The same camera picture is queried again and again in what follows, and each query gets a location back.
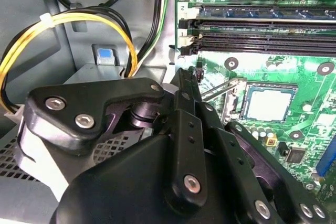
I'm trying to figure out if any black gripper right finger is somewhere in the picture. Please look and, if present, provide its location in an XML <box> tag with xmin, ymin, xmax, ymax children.
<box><xmin>186</xmin><ymin>72</ymin><xmax>331</xmax><ymax>224</ymax></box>

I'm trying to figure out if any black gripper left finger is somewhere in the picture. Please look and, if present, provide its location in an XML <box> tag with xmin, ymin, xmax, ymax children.
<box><xmin>23</xmin><ymin>68</ymin><xmax>208</xmax><ymax>206</ymax></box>

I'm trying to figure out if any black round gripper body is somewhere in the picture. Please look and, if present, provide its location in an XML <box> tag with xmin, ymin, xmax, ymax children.
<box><xmin>54</xmin><ymin>100</ymin><xmax>254</xmax><ymax>224</ymax></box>

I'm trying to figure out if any silver CPU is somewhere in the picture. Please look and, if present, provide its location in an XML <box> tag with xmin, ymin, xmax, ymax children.
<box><xmin>247</xmin><ymin>89</ymin><xmax>295</xmax><ymax>122</ymax></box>

